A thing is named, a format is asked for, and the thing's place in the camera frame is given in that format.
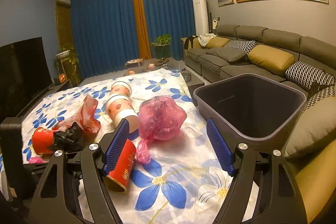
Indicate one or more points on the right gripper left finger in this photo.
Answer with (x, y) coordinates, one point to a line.
(56, 198)

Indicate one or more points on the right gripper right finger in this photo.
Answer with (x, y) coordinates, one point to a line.
(278, 199)

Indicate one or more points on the pink plastic bag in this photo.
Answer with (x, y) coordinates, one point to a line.
(160, 118)

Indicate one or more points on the grey plastic trash bin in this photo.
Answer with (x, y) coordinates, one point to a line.
(251, 109)

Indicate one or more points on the small pink bag piece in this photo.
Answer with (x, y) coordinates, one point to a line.
(36, 160)

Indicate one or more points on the red paper cup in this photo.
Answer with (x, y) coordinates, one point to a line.
(118, 178)

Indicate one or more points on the black plastic bag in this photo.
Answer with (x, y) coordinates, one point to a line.
(69, 140)

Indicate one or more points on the red cup at left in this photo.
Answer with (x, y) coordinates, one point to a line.
(42, 140)

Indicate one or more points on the red crumpled plastic bag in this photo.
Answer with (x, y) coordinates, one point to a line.
(84, 118)

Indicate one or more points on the blue floral white tablecloth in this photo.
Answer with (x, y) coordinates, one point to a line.
(184, 182)

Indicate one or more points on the beige grey cushion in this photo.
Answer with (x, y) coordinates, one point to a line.
(314, 130)

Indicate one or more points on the strawberry print paper cup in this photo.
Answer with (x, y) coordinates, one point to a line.
(118, 107)

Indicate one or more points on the black white patterned pillow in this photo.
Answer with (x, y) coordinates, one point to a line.
(303, 75)

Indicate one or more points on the black television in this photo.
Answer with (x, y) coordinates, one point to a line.
(24, 75)

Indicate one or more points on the large mustard cushion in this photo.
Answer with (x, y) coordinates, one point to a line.
(271, 59)

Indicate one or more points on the plant on stand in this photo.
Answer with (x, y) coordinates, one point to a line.
(67, 64)

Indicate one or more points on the grey sectional sofa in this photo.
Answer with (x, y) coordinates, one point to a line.
(304, 48)

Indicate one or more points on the grey flat cushion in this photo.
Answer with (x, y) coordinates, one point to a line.
(228, 54)

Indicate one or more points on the dark coffee table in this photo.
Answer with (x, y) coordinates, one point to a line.
(177, 67)

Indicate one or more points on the far patterned pillow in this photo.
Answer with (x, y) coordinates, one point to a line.
(243, 45)

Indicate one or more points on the small mustard cushion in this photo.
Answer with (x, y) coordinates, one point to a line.
(217, 42)

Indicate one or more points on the blue curtain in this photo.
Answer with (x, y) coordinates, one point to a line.
(105, 33)

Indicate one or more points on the white cloth on sofa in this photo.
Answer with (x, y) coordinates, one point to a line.
(204, 39)

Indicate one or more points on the orange curtain strip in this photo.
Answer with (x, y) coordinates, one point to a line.
(141, 27)

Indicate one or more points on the potted green plant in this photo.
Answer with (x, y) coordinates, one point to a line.
(161, 46)

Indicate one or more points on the white standing air conditioner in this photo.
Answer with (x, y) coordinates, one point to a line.
(200, 17)

